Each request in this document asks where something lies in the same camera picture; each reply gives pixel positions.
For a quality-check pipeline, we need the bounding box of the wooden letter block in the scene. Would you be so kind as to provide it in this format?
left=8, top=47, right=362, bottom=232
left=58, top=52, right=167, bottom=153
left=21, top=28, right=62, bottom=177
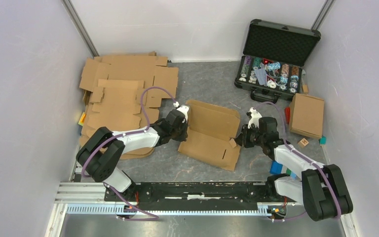
left=298, top=138, right=309, bottom=148

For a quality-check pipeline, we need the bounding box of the blue block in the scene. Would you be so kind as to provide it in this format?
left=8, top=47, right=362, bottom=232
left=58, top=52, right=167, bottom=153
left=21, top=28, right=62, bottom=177
left=269, top=161, right=297, bottom=179

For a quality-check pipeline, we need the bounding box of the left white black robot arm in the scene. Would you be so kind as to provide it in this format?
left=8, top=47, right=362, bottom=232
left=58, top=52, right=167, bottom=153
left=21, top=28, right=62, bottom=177
left=76, top=106, right=190, bottom=201

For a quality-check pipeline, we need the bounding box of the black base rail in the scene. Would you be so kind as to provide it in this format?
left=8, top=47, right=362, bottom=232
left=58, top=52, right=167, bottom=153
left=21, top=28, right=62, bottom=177
left=122, top=181, right=290, bottom=211

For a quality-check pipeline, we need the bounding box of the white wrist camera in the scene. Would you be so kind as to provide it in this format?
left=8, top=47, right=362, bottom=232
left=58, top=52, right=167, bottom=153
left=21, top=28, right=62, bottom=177
left=247, top=107, right=263, bottom=129
left=177, top=105, right=190, bottom=122

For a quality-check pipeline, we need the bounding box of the folded cardboard box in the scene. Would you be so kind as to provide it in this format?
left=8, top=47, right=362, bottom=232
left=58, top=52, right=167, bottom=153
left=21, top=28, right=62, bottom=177
left=289, top=93, right=324, bottom=139

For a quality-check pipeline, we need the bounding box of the black poker chip case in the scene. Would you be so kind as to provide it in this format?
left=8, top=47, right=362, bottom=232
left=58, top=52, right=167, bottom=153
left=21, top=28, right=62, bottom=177
left=234, top=19, right=321, bottom=103

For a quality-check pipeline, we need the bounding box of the cardboard box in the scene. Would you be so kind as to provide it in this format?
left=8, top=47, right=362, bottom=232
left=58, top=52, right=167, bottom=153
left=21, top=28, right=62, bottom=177
left=289, top=93, right=324, bottom=139
left=178, top=99, right=241, bottom=171

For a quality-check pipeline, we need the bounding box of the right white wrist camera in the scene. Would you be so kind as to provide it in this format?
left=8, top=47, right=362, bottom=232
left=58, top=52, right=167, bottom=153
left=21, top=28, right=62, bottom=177
left=247, top=107, right=263, bottom=129

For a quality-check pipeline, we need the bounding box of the stack of flat cardboard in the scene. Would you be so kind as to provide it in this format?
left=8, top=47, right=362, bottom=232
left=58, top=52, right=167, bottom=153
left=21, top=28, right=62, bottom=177
left=79, top=51, right=179, bottom=146

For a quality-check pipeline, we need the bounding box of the small brown wooden block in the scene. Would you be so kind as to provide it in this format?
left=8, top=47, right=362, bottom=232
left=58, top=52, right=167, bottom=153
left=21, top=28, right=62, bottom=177
left=302, top=84, right=309, bottom=94

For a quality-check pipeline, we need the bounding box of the teal cube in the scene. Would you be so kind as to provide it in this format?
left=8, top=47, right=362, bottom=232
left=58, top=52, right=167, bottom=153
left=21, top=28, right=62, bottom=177
left=319, top=136, right=327, bottom=145

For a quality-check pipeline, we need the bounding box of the orange yellow block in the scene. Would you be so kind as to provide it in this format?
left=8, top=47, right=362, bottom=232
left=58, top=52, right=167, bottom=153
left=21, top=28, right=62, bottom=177
left=78, top=112, right=86, bottom=126

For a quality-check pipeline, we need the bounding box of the red object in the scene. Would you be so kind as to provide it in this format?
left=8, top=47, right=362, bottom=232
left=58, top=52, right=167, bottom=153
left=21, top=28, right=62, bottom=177
left=284, top=107, right=291, bottom=124

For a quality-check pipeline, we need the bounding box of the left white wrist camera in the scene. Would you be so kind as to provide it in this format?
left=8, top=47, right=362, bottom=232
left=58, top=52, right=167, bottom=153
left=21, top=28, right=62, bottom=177
left=177, top=105, right=190, bottom=122

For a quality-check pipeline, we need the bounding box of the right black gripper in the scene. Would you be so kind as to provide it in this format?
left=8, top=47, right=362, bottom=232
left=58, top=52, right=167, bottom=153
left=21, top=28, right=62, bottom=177
left=233, top=124, right=265, bottom=149

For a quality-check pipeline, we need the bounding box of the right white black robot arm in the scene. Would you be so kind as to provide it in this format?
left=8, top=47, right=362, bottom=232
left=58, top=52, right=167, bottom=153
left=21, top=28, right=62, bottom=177
left=235, top=117, right=353, bottom=221

